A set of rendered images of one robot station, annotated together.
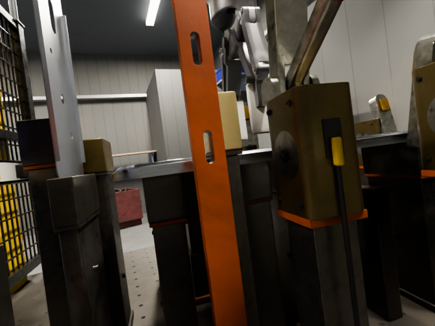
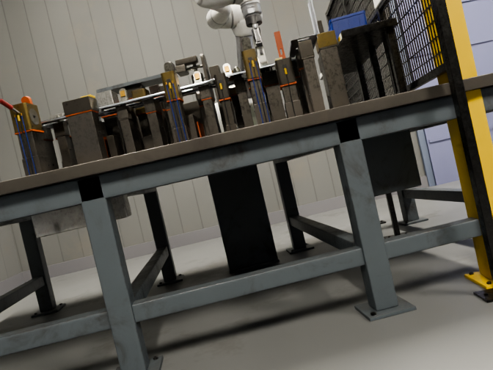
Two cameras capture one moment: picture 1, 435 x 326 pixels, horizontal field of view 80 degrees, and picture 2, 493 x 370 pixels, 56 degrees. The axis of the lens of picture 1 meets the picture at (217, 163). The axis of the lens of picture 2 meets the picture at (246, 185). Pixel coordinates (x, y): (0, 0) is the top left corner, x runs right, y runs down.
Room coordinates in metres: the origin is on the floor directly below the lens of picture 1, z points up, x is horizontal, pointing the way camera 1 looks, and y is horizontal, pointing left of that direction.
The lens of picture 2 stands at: (2.53, 0.37, 0.55)
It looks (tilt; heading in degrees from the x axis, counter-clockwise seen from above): 1 degrees down; 197
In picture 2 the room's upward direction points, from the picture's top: 13 degrees counter-clockwise
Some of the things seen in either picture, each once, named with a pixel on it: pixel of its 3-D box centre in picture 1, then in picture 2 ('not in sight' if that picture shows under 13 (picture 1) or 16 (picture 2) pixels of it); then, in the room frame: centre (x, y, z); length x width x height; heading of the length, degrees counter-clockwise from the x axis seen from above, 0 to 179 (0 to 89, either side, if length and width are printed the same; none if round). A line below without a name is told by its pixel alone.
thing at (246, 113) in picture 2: not in sight; (246, 109); (0.45, -0.18, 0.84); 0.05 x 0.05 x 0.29; 13
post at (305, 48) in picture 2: not in sight; (312, 79); (0.75, 0.18, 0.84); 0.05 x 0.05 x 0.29; 13
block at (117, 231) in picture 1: (97, 237); (333, 75); (0.48, 0.24, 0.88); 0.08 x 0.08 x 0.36; 13
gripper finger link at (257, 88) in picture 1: (262, 85); not in sight; (0.35, -0.07, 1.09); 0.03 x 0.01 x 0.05; 13
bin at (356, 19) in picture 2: not in sight; (348, 37); (0.15, 0.33, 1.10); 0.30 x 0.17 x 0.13; 8
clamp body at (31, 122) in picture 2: not in sight; (31, 147); (0.85, -1.04, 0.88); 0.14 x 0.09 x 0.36; 13
